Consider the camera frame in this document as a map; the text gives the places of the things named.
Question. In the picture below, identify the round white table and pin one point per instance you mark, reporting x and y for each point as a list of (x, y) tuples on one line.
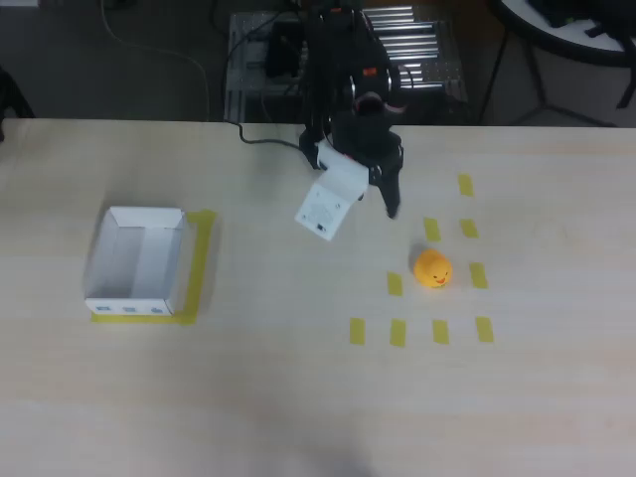
[(571, 45)]

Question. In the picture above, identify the yellow rubber duck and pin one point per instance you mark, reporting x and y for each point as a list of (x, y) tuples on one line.
[(433, 268)]

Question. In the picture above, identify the metal roller rack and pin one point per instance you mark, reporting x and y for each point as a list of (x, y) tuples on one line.
[(427, 49)]

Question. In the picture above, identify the white open cardboard box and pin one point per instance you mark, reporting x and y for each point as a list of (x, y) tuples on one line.
[(129, 308)]

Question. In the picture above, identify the yellow tape strip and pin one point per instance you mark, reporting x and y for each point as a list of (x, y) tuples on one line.
[(468, 228), (395, 284), (440, 332), (484, 330), (398, 333), (478, 275), (432, 229), (465, 185), (357, 331)]

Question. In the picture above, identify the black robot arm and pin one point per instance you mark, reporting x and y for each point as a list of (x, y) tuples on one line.
[(338, 59)]

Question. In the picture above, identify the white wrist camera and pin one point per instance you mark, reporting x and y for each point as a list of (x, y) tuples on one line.
[(328, 204)]

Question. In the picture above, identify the yellow L-shaped tape outline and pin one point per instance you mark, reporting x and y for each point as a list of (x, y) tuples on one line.
[(201, 248)]

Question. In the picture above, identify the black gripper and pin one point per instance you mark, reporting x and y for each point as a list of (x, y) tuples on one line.
[(387, 171)]

